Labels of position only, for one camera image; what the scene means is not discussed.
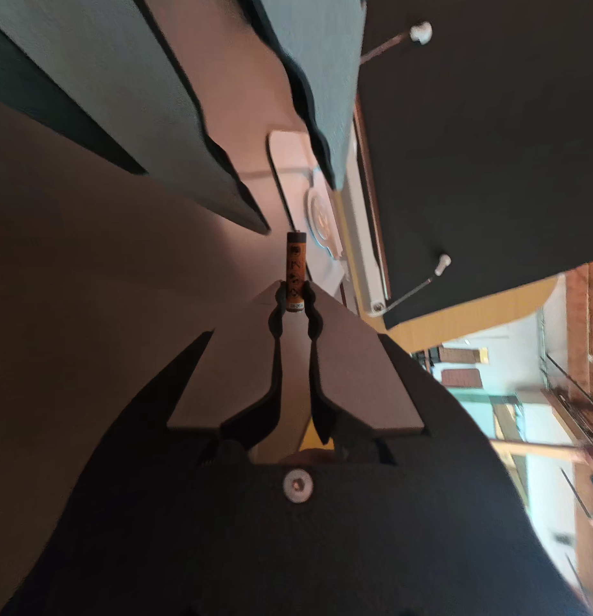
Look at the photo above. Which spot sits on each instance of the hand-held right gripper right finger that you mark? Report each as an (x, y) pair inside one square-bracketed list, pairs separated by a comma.
[(363, 380)]

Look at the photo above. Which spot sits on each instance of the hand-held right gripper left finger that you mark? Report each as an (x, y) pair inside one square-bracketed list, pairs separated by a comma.
[(229, 380)]

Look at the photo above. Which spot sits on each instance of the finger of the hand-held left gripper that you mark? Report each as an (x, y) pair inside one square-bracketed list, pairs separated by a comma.
[(325, 57), (108, 72)]

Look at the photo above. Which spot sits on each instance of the yellow storage bin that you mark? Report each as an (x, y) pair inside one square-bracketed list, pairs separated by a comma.
[(318, 435)]

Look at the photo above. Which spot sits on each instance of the orange battery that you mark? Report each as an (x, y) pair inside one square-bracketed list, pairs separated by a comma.
[(296, 264)]

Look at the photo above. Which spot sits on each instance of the silver clamp bar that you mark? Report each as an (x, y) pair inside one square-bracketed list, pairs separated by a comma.
[(368, 240)]

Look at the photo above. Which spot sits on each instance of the black board with wooden edge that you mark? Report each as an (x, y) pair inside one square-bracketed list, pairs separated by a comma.
[(469, 144)]

